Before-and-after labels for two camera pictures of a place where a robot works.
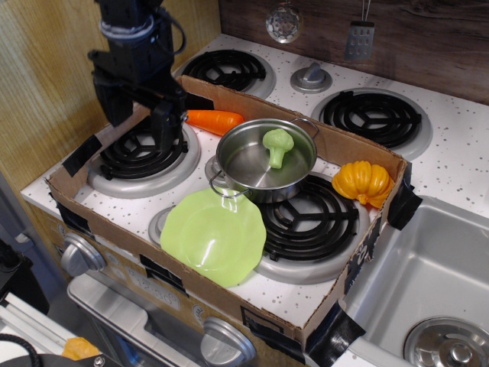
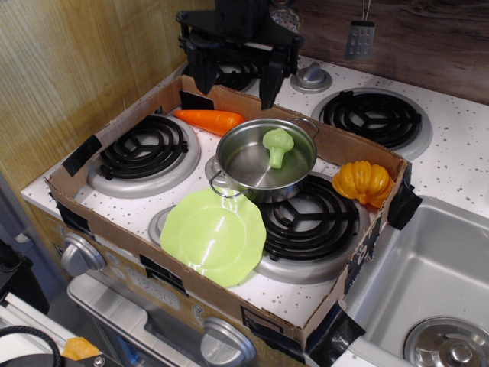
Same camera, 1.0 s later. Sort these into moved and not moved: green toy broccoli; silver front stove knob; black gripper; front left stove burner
Moved: black gripper
Not moved: silver front stove knob; front left stove burner; green toy broccoli
